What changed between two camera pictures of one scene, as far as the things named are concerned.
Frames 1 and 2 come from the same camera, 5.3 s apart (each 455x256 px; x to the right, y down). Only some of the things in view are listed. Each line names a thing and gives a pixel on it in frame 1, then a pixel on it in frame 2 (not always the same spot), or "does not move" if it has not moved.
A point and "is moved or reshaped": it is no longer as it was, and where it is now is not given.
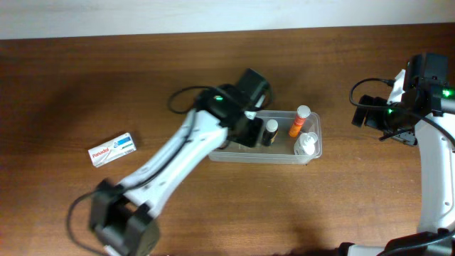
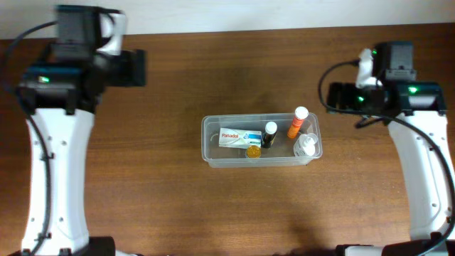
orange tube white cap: x=303 y=112 does not move
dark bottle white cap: x=270 y=132 does not move
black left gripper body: x=249 y=131 to x=136 y=67
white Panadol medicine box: x=112 y=150 is moved or reshaped
